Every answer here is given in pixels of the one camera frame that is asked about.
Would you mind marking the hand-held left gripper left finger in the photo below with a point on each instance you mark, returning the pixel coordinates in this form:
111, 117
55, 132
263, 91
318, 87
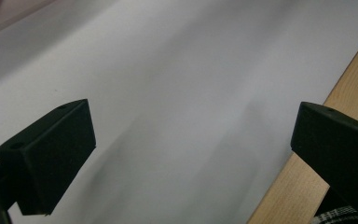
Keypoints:
49, 155

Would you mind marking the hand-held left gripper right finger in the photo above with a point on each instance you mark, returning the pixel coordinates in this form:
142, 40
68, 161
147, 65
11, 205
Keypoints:
338, 149

